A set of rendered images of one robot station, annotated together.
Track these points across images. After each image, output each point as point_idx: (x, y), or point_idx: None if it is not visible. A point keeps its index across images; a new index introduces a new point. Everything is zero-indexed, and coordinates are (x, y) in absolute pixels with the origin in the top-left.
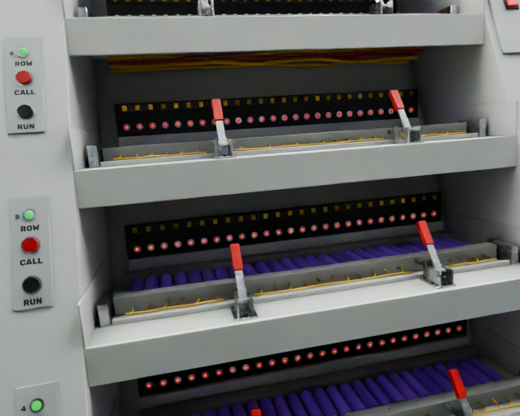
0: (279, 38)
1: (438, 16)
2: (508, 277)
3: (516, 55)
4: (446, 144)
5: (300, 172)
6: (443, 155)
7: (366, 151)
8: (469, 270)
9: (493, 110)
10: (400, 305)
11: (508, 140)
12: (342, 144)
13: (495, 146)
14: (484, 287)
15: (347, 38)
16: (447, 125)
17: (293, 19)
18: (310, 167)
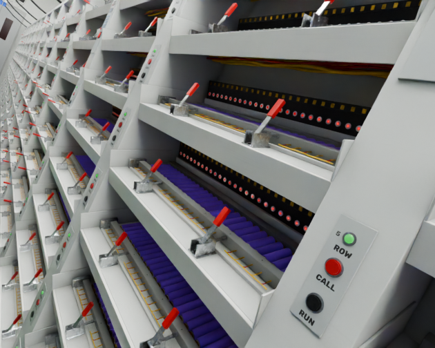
0: (230, 47)
1: (349, 28)
2: (226, 291)
3: (420, 85)
4: (261, 156)
5: (186, 135)
6: (257, 165)
7: (214, 136)
8: (237, 272)
9: None
10: (167, 238)
11: (320, 183)
12: (232, 130)
13: (303, 181)
14: (203, 276)
15: (265, 50)
16: (330, 150)
17: (239, 34)
18: (190, 134)
